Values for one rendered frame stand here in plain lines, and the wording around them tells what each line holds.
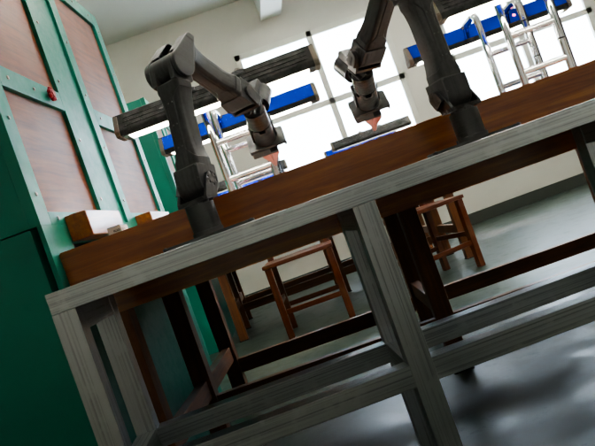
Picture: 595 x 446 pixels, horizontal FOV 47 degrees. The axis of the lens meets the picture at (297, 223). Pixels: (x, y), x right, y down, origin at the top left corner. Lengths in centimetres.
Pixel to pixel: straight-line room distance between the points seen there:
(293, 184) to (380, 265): 45
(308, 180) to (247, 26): 570
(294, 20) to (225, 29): 72
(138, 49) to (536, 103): 593
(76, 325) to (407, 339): 60
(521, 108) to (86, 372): 113
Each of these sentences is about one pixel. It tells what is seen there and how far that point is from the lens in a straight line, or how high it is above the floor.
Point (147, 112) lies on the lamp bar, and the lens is 202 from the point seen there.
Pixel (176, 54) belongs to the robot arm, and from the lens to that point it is 151.
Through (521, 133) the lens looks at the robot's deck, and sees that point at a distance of 134.
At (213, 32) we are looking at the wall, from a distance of 728.
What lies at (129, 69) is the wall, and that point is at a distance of 729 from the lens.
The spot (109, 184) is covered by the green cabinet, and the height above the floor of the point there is 98.
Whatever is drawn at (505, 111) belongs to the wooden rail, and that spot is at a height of 72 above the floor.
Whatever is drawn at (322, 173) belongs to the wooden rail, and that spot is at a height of 73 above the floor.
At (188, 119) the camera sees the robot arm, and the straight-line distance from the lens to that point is 148.
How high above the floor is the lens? 64
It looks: level
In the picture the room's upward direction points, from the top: 20 degrees counter-clockwise
